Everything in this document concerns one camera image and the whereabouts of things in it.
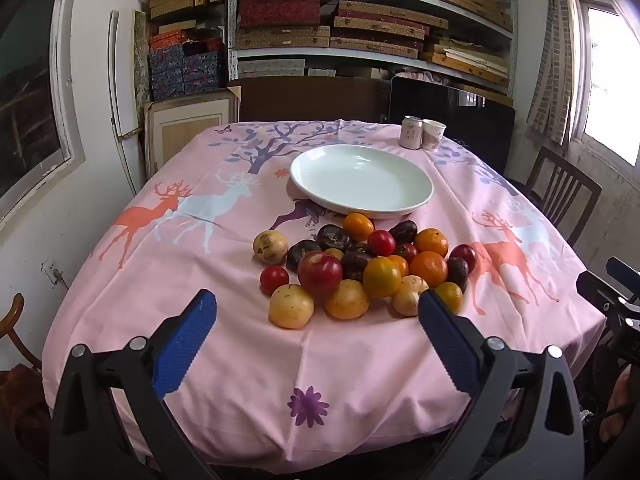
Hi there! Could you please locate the white metal shelf rack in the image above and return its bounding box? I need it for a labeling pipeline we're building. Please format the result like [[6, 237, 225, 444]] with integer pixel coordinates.
[[226, 0, 518, 96]]

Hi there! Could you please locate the dark wooden chair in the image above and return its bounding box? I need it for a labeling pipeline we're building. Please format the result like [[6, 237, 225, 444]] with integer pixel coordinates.
[[520, 146, 602, 246]]

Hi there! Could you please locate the pink cloth bundle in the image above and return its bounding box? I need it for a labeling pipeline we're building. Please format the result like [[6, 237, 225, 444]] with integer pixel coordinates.
[[400, 67, 451, 83]]

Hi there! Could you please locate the pale drink can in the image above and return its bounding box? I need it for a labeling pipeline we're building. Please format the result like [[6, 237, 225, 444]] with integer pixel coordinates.
[[399, 115, 425, 150]]

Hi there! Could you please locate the pink printed tablecloth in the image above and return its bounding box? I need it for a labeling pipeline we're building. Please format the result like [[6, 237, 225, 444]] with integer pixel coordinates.
[[42, 119, 608, 468]]

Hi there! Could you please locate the curved wooden chair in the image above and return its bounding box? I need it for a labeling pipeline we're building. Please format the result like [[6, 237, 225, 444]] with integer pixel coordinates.
[[0, 292, 43, 371]]

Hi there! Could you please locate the framed beige board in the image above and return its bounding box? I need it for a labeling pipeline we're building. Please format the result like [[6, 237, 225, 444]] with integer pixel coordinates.
[[144, 86, 242, 181]]

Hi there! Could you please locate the curtained bright window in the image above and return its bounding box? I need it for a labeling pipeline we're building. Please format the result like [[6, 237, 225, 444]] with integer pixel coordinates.
[[570, 0, 640, 166]]

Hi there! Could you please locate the white framed window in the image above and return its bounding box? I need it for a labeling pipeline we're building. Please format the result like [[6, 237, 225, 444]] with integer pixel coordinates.
[[0, 0, 87, 233]]

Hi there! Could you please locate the pale yellow round fruit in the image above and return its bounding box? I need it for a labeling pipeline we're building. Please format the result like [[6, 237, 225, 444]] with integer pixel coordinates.
[[269, 284, 316, 330], [391, 275, 430, 317], [252, 230, 290, 265], [324, 279, 371, 321]]

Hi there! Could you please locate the dark brown board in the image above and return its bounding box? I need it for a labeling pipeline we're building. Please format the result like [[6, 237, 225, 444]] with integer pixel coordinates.
[[227, 77, 393, 123]]

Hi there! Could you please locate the shelf with stacked boxes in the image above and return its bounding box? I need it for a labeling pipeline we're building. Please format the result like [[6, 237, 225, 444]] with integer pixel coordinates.
[[235, 0, 513, 88]]

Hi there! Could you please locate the white paper cup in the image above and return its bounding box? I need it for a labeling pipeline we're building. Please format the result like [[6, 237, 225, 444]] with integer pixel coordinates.
[[421, 119, 447, 152]]

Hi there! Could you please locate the marble slab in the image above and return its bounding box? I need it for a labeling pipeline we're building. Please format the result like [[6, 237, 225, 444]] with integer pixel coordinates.
[[132, 10, 153, 106]]

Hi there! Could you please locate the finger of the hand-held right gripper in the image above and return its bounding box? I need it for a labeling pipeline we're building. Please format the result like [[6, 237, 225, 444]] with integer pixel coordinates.
[[607, 257, 640, 288], [576, 271, 640, 341]]

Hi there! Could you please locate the white plate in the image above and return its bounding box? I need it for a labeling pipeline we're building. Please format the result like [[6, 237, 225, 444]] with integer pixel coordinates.
[[289, 144, 434, 219]]

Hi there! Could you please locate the red plum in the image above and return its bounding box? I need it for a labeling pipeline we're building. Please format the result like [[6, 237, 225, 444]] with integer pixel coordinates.
[[298, 251, 344, 297], [450, 244, 477, 273]]

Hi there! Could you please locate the wall outlet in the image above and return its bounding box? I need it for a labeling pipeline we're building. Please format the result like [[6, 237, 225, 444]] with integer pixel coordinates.
[[42, 260, 68, 288]]

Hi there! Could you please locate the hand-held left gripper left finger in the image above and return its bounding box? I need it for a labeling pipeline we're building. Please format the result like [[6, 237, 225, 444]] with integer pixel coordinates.
[[49, 288, 221, 480]]

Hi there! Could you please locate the orange mandarin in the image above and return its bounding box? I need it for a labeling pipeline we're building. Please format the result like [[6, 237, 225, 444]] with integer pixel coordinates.
[[414, 228, 450, 258], [409, 251, 449, 289], [342, 213, 375, 242]]

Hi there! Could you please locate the stack of blue patterned boxes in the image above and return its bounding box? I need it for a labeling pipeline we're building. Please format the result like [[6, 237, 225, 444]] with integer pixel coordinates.
[[148, 30, 224, 102]]

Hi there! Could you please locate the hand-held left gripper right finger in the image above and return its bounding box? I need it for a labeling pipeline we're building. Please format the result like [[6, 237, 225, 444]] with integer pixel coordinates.
[[418, 287, 585, 480]]

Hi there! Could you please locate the glossy black panel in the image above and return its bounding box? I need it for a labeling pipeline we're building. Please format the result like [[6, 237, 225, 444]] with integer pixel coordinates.
[[389, 76, 516, 176]]

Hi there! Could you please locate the brown cloth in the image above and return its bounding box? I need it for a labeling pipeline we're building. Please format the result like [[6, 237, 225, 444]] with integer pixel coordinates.
[[0, 365, 51, 461]]

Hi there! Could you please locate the patterned curtain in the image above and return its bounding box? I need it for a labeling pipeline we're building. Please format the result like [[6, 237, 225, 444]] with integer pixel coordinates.
[[526, 0, 588, 146]]

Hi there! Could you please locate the white leaning board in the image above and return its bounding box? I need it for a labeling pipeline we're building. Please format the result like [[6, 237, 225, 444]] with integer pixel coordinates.
[[107, 10, 141, 196]]

